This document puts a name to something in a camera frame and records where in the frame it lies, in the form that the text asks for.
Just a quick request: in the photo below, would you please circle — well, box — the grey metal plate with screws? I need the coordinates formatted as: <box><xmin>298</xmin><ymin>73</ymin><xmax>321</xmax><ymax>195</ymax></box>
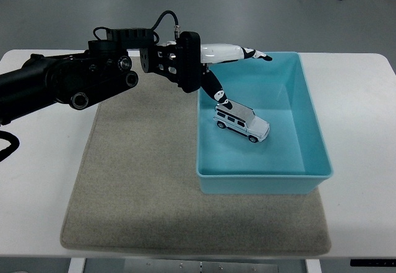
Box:
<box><xmin>123</xmin><ymin>258</ymin><xmax>280</xmax><ymax>273</ymax></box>

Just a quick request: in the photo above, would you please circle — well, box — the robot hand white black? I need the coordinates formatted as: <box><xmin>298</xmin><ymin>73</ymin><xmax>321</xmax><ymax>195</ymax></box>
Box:
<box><xmin>199</xmin><ymin>43</ymin><xmax>273</xmax><ymax>110</ymax></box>

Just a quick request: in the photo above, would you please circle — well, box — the white toy car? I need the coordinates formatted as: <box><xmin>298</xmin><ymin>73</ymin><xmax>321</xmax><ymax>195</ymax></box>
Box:
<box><xmin>213</xmin><ymin>100</ymin><xmax>271</xmax><ymax>144</ymax></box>

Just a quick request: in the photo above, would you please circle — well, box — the white table leg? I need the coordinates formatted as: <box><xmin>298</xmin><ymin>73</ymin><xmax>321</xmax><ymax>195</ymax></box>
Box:
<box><xmin>67</xmin><ymin>258</ymin><xmax>87</xmax><ymax>273</ymax></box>
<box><xmin>304</xmin><ymin>258</ymin><xmax>323</xmax><ymax>273</ymax></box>

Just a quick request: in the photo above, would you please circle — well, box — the beige fabric mat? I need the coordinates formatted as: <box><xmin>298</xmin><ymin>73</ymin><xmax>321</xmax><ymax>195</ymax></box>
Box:
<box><xmin>59</xmin><ymin>55</ymin><xmax>332</xmax><ymax>253</ymax></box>

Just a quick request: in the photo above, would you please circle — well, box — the black table control panel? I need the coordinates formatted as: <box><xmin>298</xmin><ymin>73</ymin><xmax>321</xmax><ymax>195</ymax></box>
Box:
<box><xmin>350</xmin><ymin>258</ymin><xmax>396</xmax><ymax>268</ymax></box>

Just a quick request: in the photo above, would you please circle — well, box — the blue plastic box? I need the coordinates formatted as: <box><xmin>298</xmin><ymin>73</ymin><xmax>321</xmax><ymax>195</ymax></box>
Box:
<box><xmin>195</xmin><ymin>50</ymin><xmax>334</xmax><ymax>196</ymax></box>

